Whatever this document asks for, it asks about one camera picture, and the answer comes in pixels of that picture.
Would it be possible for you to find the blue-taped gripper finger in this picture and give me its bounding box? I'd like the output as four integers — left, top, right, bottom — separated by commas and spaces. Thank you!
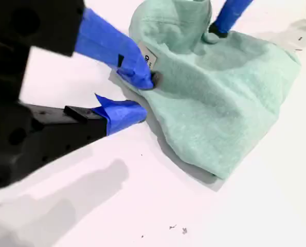
0, 0, 164, 91
16, 93, 148, 180
209, 0, 254, 39

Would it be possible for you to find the pale green T-shirt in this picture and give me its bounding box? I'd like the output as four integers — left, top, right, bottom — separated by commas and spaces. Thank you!
109, 0, 302, 181

